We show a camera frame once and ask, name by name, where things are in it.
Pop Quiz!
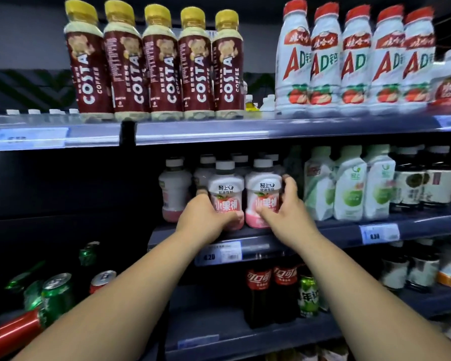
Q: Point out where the white red-capped milk bottle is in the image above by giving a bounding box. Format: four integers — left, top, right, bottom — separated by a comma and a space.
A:
309, 2, 343, 118
274, 0, 313, 117
368, 4, 406, 116
339, 4, 373, 117
398, 7, 436, 114

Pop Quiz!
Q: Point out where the person's left hand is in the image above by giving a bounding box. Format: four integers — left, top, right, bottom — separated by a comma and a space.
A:
175, 188, 242, 246

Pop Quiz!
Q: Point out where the dark bottle with white label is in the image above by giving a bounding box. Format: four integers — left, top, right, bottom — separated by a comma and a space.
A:
406, 240, 440, 294
380, 241, 409, 292

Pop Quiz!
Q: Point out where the dark metal shelf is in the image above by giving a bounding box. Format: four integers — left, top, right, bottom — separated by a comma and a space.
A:
165, 284, 451, 361
147, 199, 451, 267

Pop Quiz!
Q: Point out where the black cola bottle red label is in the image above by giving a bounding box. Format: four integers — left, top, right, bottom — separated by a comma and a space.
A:
272, 261, 299, 324
244, 265, 273, 329

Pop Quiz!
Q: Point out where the green plastic soda bottle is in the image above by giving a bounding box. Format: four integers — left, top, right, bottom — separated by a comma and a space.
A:
5, 261, 46, 292
23, 281, 45, 312

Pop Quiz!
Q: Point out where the pink fruit drink bottle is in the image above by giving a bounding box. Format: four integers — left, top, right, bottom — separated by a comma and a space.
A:
244, 158, 283, 230
207, 160, 246, 231

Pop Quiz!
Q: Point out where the slim green drink can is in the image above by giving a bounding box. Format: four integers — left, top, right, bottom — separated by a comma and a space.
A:
299, 275, 319, 318

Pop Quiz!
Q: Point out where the small white drink bottle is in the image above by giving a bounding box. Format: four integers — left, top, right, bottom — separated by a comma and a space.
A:
260, 95, 276, 119

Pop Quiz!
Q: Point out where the dark shelf with clear rail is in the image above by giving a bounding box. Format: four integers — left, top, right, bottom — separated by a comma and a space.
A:
135, 109, 451, 146
0, 113, 122, 152

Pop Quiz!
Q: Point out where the person's left forearm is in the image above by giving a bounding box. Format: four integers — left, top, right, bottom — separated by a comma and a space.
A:
13, 231, 215, 361

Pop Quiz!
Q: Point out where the brown yellow-capped coffee bottle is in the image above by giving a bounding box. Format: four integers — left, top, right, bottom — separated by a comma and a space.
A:
63, 0, 115, 121
103, 0, 151, 122
178, 7, 215, 121
211, 9, 246, 120
142, 4, 183, 121

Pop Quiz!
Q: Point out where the white green drink bottle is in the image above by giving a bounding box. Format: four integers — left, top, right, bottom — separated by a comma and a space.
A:
304, 146, 336, 221
333, 145, 367, 221
363, 144, 396, 221

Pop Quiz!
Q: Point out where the person's right hand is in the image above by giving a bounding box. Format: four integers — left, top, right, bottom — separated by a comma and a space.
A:
256, 174, 320, 248

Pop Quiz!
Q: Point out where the green soda can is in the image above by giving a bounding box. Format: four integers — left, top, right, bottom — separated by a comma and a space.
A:
39, 273, 76, 327
78, 241, 100, 267

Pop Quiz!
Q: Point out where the dark tea bottle white label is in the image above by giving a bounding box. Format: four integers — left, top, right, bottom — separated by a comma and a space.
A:
390, 146, 426, 213
421, 146, 451, 208

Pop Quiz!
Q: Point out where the cluster of pink bottles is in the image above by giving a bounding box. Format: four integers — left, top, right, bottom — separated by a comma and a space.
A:
159, 153, 286, 223

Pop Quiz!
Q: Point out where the person's right forearm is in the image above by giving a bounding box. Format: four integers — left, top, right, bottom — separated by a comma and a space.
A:
293, 231, 451, 361

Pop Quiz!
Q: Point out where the red lying soda can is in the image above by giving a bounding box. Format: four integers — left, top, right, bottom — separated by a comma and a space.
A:
0, 308, 44, 361

